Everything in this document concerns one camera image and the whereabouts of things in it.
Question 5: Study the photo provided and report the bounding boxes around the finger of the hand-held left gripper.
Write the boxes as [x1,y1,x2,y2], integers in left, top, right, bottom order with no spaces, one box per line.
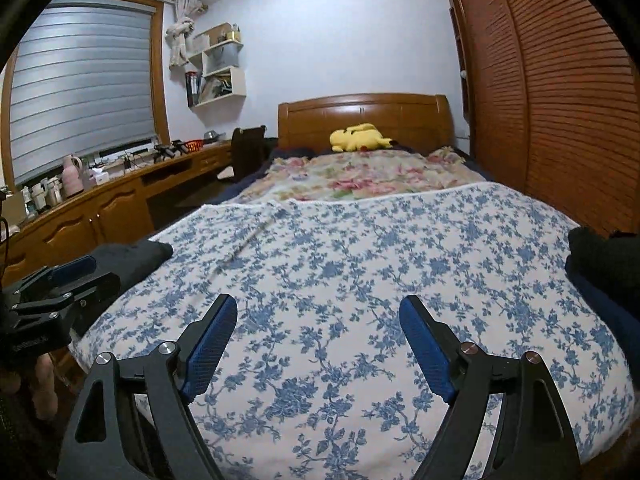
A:
[50,255,97,285]
[65,271,122,338]

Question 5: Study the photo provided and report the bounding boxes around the tied white curtain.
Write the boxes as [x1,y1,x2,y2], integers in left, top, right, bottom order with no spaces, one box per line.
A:
[166,0,207,68]

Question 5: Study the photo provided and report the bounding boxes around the yellow plush toy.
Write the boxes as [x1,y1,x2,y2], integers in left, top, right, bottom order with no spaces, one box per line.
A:
[329,122,393,153]

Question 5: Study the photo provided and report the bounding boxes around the blue floral bed sheet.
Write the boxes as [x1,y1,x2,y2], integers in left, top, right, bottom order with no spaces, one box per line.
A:
[70,182,633,480]

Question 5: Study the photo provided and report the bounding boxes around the person's dark jacket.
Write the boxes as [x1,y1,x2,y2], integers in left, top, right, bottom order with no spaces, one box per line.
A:
[0,392,66,480]

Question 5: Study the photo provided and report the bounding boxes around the pink jug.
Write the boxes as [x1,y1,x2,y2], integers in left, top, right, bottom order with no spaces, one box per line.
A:
[61,155,85,198]

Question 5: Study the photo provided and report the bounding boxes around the wooden window frame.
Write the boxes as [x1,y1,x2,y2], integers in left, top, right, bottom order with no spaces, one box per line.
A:
[0,0,171,191]

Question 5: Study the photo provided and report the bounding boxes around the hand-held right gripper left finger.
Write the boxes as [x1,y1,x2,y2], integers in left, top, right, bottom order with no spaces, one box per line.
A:
[55,292,238,480]

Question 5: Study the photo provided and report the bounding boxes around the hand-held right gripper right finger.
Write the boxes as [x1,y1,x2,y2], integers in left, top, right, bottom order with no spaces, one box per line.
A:
[400,294,583,480]

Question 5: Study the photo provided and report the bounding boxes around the pink floral blanket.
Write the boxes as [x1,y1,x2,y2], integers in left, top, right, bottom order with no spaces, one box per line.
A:
[235,147,488,206]

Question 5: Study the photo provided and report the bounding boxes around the wooden desk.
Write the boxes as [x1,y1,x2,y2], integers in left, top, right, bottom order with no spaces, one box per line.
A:
[0,140,233,286]

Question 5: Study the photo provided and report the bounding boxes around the wooden headboard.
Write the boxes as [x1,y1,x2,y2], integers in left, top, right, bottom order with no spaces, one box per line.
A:
[277,92,457,153]

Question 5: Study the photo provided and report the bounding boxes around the dark chair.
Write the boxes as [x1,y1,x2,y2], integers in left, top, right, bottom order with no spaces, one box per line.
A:
[217,126,268,183]

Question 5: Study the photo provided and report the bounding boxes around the white wall shelf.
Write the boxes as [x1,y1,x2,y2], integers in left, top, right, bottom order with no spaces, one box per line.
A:
[185,22,248,108]

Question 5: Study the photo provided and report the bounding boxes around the person's left hand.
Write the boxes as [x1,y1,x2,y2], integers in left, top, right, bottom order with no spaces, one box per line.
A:
[0,352,57,420]

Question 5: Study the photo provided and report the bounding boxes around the black double-breasted coat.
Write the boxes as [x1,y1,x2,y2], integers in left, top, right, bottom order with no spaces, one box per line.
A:
[567,226,640,286]

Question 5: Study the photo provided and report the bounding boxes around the grey paper bag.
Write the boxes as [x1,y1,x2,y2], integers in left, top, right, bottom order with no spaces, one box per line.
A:
[205,42,240,76]

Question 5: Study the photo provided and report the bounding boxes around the grey window blind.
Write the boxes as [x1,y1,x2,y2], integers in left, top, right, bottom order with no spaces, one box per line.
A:
[10,2,156,186]

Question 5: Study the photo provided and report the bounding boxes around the folded navy blue clothes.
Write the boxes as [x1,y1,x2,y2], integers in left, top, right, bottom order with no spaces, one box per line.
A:
[570,270,640,361]

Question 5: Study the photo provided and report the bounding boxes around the folded dark grey clothes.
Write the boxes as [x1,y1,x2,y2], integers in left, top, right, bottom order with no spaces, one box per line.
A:
[75,241,174,336]

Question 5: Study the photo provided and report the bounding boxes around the wooden louvered wardrobe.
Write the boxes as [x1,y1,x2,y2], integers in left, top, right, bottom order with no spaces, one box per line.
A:
[437,0,640,241]

